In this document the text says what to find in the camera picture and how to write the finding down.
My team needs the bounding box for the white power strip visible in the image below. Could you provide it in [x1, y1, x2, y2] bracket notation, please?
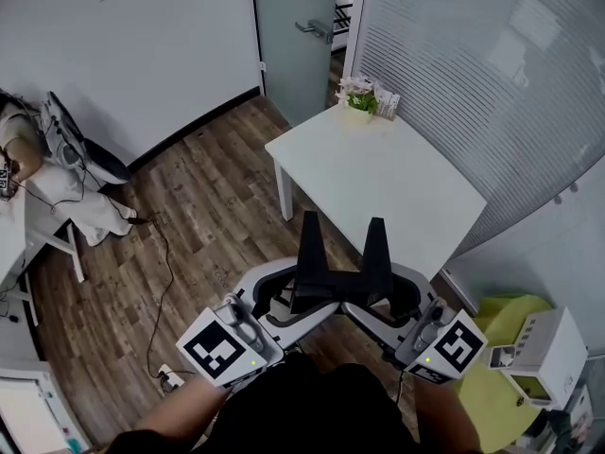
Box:
[155, 362, 186, 391]

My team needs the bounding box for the black slatted rack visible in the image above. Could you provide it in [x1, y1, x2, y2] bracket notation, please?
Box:
[332, 0, 356, 55]

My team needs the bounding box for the white box appliance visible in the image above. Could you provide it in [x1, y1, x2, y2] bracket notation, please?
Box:
[499, 306, 590, 411]

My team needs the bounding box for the small white open box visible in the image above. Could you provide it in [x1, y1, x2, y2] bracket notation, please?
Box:
[489, 344, 517, 371]

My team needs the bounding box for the green corrugated stool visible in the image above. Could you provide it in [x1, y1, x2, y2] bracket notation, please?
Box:
[455, 293, 555, 454]

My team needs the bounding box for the white work desk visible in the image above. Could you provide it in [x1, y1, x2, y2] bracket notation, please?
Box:
[0, 177, 87, 326]

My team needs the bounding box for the metal door handle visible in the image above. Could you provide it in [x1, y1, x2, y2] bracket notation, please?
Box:
[294, 18, 335, 44]

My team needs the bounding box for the white cabinet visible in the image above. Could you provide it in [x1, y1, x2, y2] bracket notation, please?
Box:
[0, 360, 92, 454]

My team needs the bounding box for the frosted glass door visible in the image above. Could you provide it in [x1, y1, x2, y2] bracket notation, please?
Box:
[251, 0, 339, 128]

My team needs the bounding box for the black floor cable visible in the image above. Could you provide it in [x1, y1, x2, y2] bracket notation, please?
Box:
[128, 214, 177, 378]

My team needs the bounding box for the small card holder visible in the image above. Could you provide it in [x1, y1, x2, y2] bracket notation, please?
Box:
[375, 88, 403, 123]

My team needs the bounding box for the potted pink flower plant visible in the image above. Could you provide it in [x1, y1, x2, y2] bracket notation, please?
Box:
[335, 75, 380, 125]

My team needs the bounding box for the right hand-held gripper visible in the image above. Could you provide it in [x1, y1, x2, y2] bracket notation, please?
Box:
[340, 262, 489, 387]

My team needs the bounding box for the person's left forearm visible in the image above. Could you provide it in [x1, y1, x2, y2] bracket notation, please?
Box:
[136, 375, 233, 444]

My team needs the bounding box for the person's black clothing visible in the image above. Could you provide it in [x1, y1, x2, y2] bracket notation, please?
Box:
[107, 351, 420, 454]

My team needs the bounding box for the person's right forearm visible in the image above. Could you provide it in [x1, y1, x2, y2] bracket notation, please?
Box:
[414, 376, 481, 454]

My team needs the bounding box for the white square table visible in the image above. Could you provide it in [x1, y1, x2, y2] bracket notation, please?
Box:
[264, 101, 489, 284]

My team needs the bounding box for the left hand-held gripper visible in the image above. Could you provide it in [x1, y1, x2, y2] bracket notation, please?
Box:
[175, 257, 342, 390]

